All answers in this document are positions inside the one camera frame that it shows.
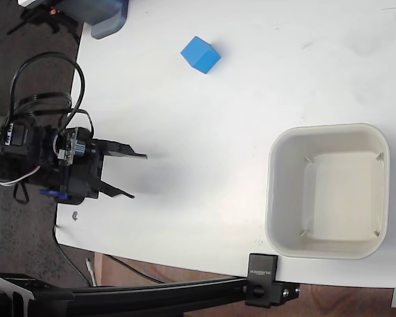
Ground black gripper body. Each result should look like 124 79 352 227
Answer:
65 127 105 200

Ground blue cube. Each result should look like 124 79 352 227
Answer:
180 35 222 76

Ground white square plastic bin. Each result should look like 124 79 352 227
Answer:
265 123 391 260

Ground blue base clamp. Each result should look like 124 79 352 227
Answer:
39 188 70 202

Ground blue-gray plastic base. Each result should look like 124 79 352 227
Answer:
57 0 131 40

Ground black tripod stand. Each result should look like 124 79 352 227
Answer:
6 0 82 42

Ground black table clamp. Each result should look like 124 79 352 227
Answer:
244 253 301 309

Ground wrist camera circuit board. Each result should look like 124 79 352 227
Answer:
53 127 97 166

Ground white servo wires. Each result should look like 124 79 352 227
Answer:
0 166 42 187

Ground black strap loop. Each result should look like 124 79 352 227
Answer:
13 180 30 204

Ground thin black floor cable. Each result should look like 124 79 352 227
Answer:
53 225 168 287

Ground black aluminium rail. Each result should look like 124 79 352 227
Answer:
0 271 251 317

